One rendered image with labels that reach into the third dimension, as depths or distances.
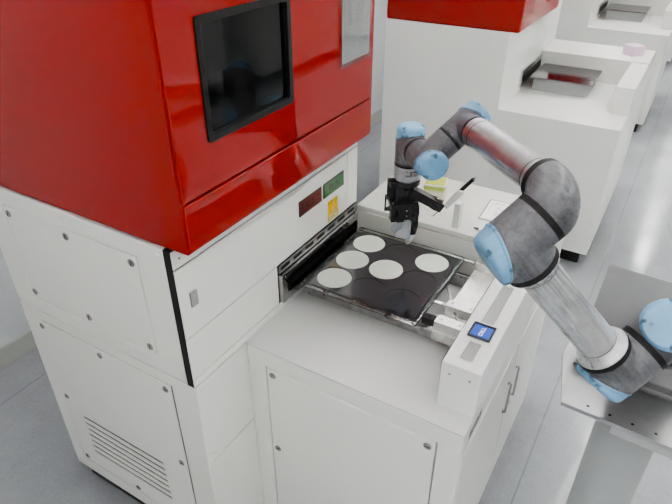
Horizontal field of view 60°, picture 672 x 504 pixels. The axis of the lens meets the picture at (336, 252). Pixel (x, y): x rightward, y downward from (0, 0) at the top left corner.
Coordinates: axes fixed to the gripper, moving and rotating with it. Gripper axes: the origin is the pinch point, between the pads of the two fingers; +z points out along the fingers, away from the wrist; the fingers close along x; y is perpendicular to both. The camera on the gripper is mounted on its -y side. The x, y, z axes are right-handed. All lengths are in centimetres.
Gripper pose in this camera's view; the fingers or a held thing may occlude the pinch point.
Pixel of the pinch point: (409, 239)
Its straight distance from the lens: 172.5
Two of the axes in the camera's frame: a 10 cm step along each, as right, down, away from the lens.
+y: -9.8, 1.1, -1.6
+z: 0.0, 8.4, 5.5
